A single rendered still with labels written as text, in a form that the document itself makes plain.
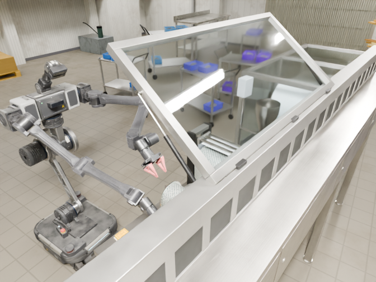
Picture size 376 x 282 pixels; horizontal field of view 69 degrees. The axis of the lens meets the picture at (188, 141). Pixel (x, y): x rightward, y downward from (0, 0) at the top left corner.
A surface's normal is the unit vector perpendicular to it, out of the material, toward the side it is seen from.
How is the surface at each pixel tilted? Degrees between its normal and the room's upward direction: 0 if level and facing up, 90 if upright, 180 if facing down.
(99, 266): 0
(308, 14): 90
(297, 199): 0
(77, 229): 0
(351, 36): 90
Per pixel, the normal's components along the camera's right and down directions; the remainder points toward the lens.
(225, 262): 0.00, -0.86
